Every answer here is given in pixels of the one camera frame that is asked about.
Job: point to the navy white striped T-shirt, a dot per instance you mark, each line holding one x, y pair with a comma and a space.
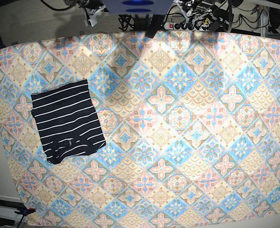
67, 122

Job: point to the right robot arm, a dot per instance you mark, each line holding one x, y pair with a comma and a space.
91, 9

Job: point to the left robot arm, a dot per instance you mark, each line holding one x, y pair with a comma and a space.
206, 15

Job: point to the patterned tile tablecloth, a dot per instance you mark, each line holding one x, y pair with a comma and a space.
191, 122

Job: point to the white power strip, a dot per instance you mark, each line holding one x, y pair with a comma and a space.
184, 26

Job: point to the blue orange clamp lower left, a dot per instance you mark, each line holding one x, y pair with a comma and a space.
24, 211

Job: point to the white box lower left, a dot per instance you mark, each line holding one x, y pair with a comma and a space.
8, 207

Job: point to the black mount post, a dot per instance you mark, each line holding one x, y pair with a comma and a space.
154, 26

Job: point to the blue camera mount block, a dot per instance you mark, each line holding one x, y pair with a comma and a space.
117, 7

